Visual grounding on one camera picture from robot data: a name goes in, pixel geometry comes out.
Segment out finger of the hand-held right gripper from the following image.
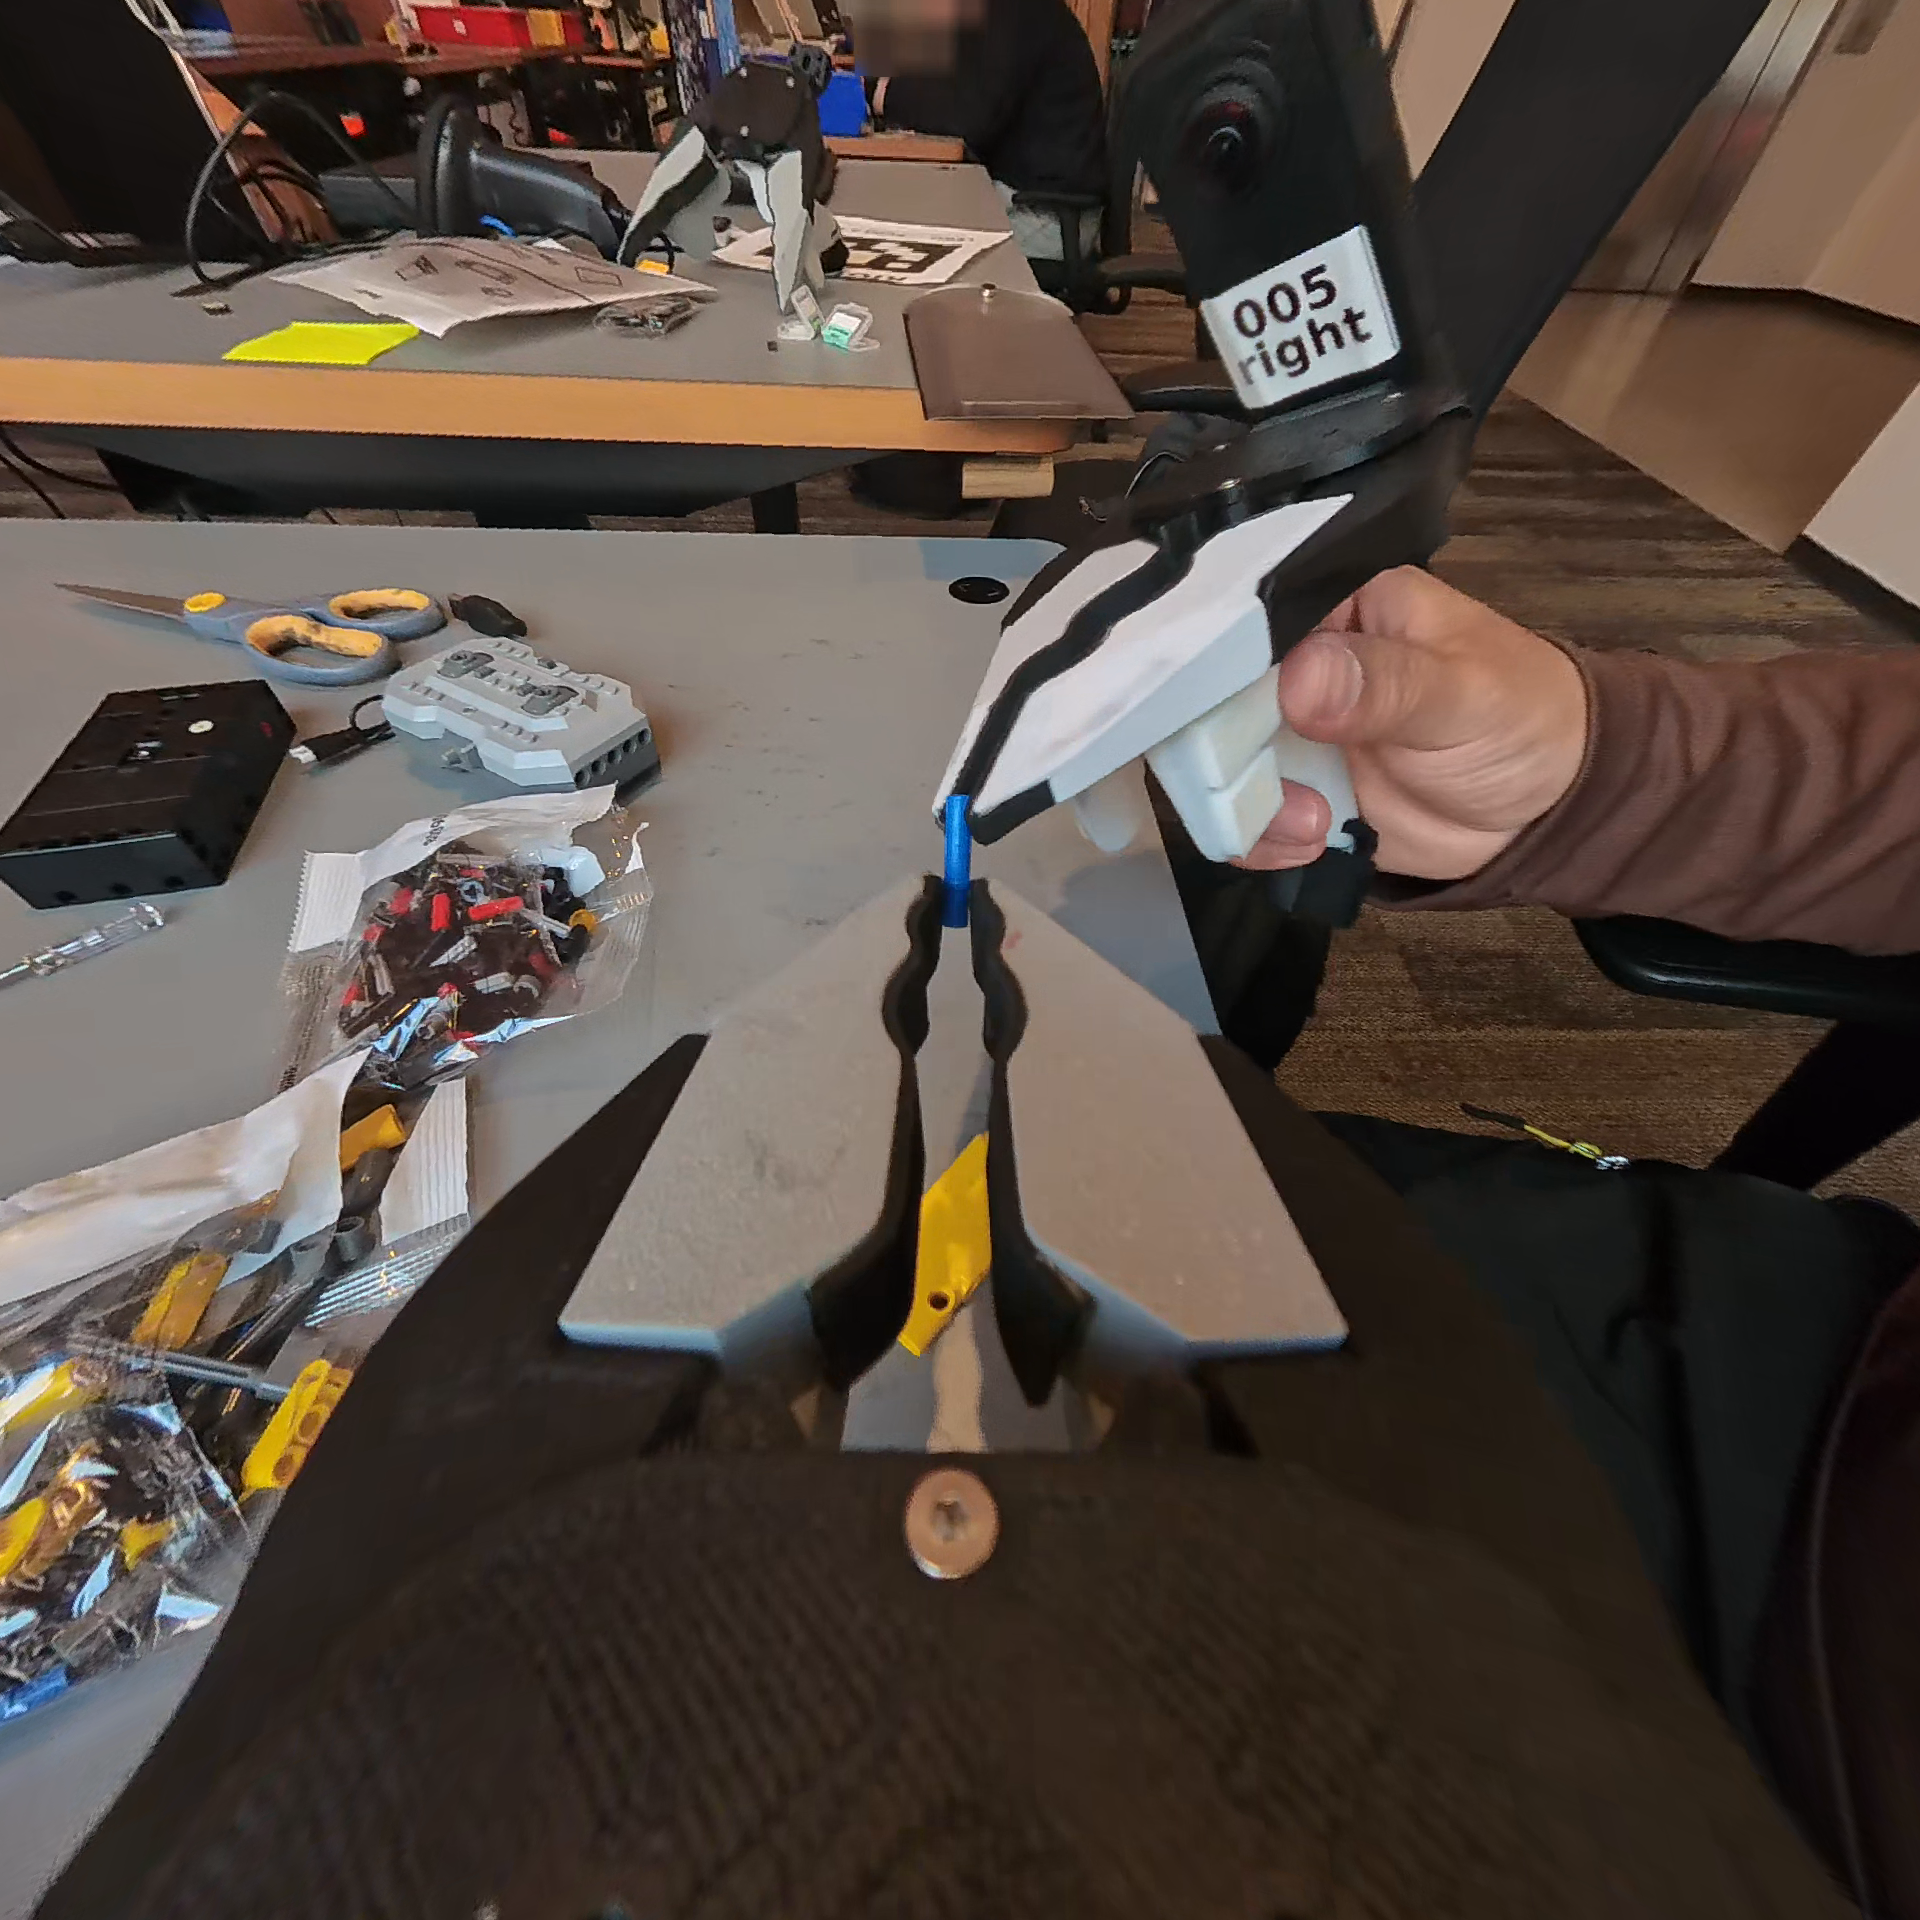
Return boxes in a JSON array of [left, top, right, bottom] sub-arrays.
[[972, 592, 1287, 847], [935, 492, 1356, 808]]

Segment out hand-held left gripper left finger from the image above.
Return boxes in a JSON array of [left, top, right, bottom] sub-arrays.
[[559, 876, 930, 1391]]

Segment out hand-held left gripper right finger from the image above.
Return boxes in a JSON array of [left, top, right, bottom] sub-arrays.
[[968, 878, 1350, 1406]]

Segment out yellow panel brick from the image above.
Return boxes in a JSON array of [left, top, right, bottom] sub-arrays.
[[897, 1132, 994, 1359]]

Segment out grey desk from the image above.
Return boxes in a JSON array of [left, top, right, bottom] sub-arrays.
[[0, 518, 1218, 1758]]

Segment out person's right hand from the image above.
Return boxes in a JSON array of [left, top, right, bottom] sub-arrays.
[[1231, 565, 1593, 880]]

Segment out bag of black red pins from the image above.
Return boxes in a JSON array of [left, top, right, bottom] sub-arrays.
[[277, 786, 654, 1097]]

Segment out printed marker sheet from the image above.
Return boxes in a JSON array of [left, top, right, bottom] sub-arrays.
[[710, 214, 1015, 286]]

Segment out person's black trousers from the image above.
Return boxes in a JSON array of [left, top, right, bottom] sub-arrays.
[[1320, 1109, 1920, 1803]]

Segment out grey hub brick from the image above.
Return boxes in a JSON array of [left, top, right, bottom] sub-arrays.
[[380, 636, 663, 798]]

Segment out unused black grey gripper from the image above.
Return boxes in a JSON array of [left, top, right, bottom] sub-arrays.
[[614, 45, 851, 318]]

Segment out black office chair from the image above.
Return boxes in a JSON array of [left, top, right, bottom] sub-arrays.
[[1575, 913, 1920, 1196]]

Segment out bag of yellow bricks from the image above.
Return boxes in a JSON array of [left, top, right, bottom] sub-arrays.
[[0, 1048, 474, 1727]]

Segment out white paper sheets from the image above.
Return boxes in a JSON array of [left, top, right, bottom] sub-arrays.
[[268, 236, 720, 334]]

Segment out grey yellow scissors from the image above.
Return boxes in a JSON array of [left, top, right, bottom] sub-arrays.
[[55, 581, 448, 687]]

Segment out black battery box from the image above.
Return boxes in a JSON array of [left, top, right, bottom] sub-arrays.
[[0, 677, 299, 913]]

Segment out black handheld scanner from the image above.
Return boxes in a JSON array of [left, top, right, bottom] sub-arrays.
[[412, 93, 633, 258]]

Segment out yellow sticky note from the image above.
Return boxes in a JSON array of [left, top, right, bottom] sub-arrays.
[[221, 319, 423, 368]]

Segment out black USB cable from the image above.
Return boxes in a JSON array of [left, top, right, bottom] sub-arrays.
[[288, 592, 531, 776]]

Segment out small clear-handled screwdriver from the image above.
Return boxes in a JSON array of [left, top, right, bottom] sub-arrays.
[[0, 903, 168, 989]]

